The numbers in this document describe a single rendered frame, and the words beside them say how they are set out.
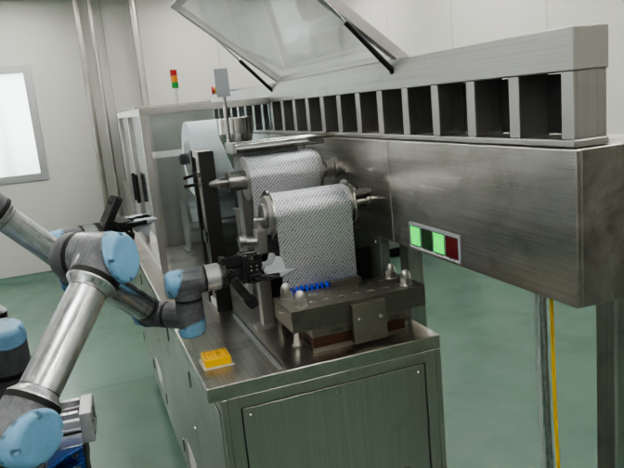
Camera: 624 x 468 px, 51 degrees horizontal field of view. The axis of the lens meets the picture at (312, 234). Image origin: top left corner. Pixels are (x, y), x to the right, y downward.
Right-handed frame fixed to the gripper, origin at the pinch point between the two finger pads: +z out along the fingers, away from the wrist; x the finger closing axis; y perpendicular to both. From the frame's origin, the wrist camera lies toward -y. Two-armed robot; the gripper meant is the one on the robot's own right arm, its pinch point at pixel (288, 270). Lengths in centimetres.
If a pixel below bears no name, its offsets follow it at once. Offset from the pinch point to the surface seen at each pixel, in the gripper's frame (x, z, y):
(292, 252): -0.3, 1.6, 5.3
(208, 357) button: -11.9, -28.3, -16.5
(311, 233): -0.4, 8.1, 9.8
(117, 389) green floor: 207, -50, -109
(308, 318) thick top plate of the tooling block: -20.1, -1.9, -8.7
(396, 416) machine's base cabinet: -26, 19, -40
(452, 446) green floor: 56, 85, -109
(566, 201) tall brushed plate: -81, 30, 25
